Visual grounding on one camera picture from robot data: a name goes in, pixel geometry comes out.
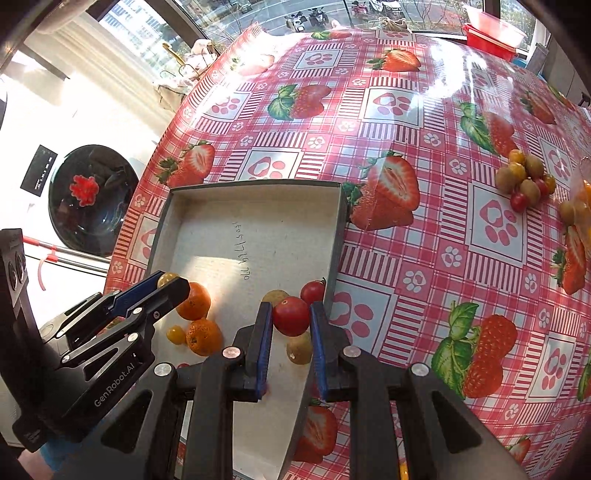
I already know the orange tangerine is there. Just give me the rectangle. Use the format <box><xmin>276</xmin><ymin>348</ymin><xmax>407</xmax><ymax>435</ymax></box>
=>
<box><xmin>176</xmin><ymin>282</ymin><xmax>211</xmax><ymax>321</ymax></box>
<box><xmin>185</xmin><ymin>318</ymin><xmax>223</xmax><ymax>357</ymax></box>

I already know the brown kiwi fruit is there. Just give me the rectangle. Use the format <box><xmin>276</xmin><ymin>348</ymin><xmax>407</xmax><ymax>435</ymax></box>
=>
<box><xmin>262</xmin><ymin>289</ymin><xmax>290</xmax><ymax>307</ymax></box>

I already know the red cherry tomato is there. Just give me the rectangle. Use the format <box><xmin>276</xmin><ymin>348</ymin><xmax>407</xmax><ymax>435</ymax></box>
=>
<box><xmin>273</xmin><ymin>296</ymin><xmax>311</xmax><ymax>337</ymax></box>
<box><xmin>300</xmin><ymin>279</ymin><xmax>327</xmax><ymax>305</ymax></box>

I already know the yellow cherry tomato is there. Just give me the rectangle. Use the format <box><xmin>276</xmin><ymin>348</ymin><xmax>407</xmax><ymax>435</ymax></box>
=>
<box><xmin>157</xmin><ymin>272</ymin><xmax>178</xmax><ymax>288</ymax></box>
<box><xmin>166</xmin><ymin>325</ymin><xmax>186</xmax><ymax>345</ymax></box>

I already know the yellow cherry tomato in box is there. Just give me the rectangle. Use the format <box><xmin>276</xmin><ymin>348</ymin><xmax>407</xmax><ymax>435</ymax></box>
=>
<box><xmin>166</xmin><ymin>325</ymin><xmax>186</xmax><ymax>345</ymax></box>

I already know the grey cardboard box tray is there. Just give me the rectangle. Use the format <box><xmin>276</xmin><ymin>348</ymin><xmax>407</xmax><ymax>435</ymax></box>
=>
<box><xmin>147</xmin><ymin>180</ymin><xmax>346</xmax><ymax>479</ymax></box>

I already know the black round washer door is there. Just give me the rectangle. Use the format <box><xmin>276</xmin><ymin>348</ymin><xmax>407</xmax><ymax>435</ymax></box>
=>
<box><xmin>48</xmin><ymin>144</ymin><xmax>138</xmax><ymax>257</ymax></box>

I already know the red cherry tomato in box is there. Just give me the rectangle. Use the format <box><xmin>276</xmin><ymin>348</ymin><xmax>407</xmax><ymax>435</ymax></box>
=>
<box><xmin>300</xmin><ymin>279</ymin><xmax>327</xmax><ymax>305</ymax></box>

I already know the red strawberry checkered tablecloth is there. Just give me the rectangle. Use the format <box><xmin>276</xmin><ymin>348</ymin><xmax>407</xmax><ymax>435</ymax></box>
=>
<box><xmin>106</xmin><ymin>26</ymin><xmax>590</xmax><ymax>479</ymax></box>

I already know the red tomato in fruit pile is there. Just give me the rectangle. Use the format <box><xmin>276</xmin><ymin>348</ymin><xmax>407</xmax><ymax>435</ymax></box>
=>
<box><xmin>510</xmin><ymin>191</ymin><xmax>530</xmax><ymax>213</ymax></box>

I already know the clear plastic fruit bag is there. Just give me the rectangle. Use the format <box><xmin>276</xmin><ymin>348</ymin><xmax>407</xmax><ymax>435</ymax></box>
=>
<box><xmin>570</xmin><ymin>156</ymin><xmax>591</xmax><ymax>256</ymax></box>

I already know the kiwi in fruit pile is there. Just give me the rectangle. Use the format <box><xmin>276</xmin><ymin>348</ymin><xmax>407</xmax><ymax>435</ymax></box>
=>
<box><xmin>495</xmin><ymin>166</ymin><xmax>517</xmax><ymax>194</ymax></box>

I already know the red plastic bin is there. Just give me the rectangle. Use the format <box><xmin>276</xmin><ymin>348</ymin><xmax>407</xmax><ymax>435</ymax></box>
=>
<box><xmin>464</xmin><ymin>6</ymin><xmax>525</xmax><ymax>62</ymax></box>

